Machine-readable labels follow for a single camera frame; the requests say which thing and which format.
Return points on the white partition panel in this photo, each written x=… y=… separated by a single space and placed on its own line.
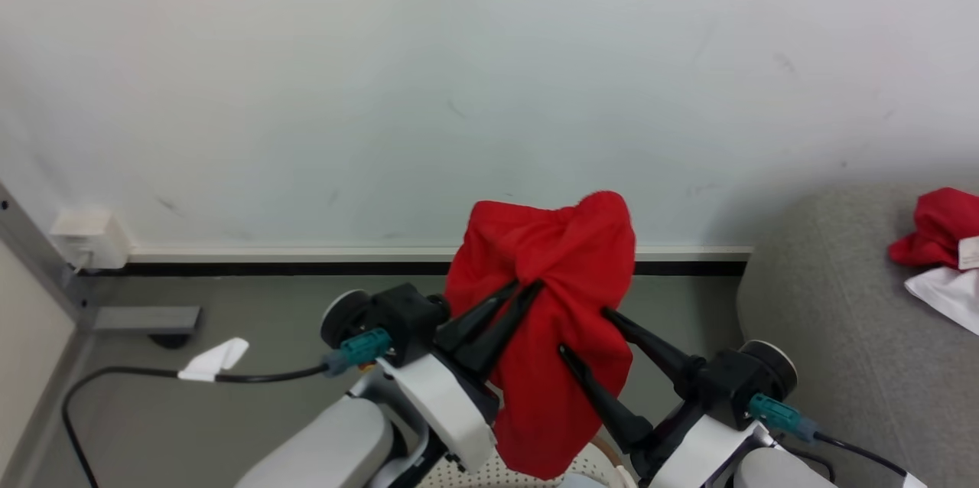
x=27 y=350

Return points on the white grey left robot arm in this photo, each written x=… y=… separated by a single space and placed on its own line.
x=329 y=446

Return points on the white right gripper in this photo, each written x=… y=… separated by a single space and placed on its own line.
x=696 y=457

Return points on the white wall socket box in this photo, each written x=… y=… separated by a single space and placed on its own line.
x=90 y=239

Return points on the grey fabric sofa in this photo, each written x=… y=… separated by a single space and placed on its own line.
x=841 y=335

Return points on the black round frame foot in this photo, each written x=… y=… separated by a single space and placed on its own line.
x=170 y=339

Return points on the grey metal frame post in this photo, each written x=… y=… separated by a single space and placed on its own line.
x=30 y=243

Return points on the grey metal foot bar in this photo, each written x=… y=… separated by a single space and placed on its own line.
x=145 y=318

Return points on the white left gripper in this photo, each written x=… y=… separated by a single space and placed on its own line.
x=447 y=408

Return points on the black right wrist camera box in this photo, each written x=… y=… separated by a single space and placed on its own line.
x=734 y=385

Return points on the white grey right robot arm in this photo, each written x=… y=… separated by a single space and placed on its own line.
x=780 y=471

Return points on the white laundry basket brown rim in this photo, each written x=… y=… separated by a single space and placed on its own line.
x=474 y=479

